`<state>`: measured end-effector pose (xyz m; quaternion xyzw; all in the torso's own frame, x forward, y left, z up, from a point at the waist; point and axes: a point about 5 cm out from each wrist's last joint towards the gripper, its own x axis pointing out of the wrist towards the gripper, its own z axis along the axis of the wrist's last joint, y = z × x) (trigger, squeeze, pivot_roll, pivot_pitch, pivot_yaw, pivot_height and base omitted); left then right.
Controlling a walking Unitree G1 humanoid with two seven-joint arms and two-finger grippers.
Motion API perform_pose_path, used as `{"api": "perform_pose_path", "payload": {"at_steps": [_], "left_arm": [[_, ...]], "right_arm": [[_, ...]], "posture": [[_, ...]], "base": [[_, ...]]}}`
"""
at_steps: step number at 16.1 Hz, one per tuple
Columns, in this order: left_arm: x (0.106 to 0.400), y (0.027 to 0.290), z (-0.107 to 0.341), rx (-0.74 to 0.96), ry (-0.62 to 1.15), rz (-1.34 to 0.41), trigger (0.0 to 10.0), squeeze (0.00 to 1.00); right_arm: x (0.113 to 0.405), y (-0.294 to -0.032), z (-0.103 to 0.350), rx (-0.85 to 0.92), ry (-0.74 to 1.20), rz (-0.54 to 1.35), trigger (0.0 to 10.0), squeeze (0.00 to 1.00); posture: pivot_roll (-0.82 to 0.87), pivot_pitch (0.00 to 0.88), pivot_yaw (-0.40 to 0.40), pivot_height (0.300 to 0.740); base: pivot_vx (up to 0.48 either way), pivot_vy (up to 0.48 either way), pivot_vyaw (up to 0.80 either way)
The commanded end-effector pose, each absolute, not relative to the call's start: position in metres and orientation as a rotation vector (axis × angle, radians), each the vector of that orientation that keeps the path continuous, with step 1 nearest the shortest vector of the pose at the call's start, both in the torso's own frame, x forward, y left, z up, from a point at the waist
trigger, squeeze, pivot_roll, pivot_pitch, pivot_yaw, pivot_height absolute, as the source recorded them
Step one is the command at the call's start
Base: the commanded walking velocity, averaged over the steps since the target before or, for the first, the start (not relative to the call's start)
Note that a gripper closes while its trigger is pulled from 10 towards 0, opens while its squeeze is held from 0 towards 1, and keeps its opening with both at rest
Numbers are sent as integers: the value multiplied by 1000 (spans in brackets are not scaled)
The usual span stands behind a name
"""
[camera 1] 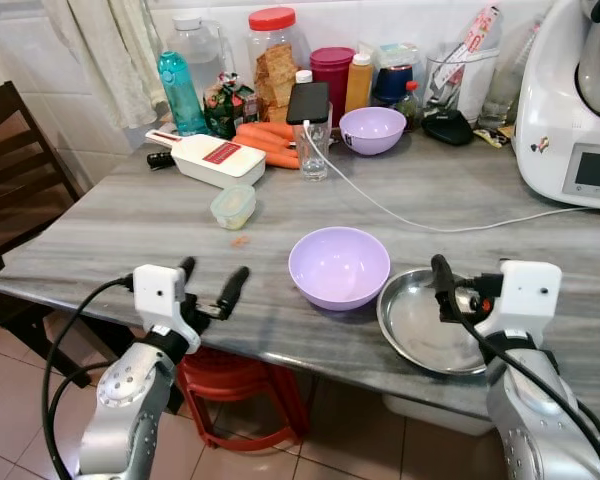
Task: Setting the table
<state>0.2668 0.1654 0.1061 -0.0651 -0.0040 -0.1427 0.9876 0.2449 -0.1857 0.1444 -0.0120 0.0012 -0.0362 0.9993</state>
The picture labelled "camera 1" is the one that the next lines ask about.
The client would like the white slicer with red label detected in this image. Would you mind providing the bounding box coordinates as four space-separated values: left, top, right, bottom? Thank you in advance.
145 129 268 190

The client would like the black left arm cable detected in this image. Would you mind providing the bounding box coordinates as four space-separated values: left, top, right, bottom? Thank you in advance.
41 274 137 480

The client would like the clear drinking glass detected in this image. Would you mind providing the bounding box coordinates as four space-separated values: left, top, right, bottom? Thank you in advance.
294 117 333 183

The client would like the clear plastic jug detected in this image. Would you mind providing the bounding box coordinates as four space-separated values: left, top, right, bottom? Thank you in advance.
169 13 233 103

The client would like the white kitchen cooking machine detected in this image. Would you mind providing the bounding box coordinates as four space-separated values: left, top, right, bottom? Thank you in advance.
512 0 600 212

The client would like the black pouch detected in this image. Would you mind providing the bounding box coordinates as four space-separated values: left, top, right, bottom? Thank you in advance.
421 107 476 148

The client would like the teal water bottle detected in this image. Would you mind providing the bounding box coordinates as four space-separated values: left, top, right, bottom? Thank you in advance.
156 49 210 137

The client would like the round steel plate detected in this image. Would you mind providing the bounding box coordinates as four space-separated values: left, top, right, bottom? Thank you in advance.
376 267 503 378

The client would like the clear plastic utensil tub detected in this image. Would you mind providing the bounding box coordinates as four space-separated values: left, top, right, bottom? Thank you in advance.
424 44 502 127

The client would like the red and white packet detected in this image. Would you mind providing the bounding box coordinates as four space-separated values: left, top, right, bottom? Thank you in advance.
448 4 504 93

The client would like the dark wooden chair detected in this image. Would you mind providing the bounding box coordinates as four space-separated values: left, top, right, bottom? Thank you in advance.
0 79 83 326

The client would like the small purple plastic bowl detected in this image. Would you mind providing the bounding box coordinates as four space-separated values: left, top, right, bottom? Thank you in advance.
338 105 409 157

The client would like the clear plastic bottle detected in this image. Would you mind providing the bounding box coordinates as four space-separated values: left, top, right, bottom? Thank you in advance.
476 18 543 130

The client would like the red plastic stool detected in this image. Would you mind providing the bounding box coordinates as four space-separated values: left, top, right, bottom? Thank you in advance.
174 344 313 453

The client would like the black smartphone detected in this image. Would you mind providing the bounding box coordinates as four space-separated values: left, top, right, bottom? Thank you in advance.
285 80 332 127

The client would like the dark blue jar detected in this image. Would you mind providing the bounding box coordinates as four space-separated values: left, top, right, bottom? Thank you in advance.
371 41 427 107

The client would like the yellow sauce bottle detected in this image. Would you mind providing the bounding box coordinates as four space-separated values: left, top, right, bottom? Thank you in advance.
344 51 376 114

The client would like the orange carrot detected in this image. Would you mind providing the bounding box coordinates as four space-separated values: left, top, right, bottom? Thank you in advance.
242 121 298 142
234 131 301 158
264 149 302 170

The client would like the magenta plastic canister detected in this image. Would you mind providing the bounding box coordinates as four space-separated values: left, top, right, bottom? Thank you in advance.
309 46 357 128

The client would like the green snack bag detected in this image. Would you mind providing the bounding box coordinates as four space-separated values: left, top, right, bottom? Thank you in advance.
201 71 262 140

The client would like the small clear lidded container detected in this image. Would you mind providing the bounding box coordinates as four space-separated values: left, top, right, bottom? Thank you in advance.
210 184 258 231

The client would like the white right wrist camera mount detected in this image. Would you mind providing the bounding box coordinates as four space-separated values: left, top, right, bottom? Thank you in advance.
476 260 564 343

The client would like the small green bottle red cap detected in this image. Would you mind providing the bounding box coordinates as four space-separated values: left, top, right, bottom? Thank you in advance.
397 79 424 132

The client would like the white charging cable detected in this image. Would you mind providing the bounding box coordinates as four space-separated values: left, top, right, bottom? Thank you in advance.
303 119 593 234

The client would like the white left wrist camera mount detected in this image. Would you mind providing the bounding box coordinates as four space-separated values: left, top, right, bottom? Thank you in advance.
132 264 189 332

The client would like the large purple plastic bowl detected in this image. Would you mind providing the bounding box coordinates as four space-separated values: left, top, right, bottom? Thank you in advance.
287 226 393 313

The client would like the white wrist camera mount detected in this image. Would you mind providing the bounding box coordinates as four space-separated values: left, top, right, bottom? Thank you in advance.
132 264 189 332
476 260 564 343

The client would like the clear jar with red lid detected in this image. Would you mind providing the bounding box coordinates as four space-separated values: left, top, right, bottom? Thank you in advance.
245 6 312 125

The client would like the beige curtain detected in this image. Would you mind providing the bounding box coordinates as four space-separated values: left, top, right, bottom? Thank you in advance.
41 0 168 131

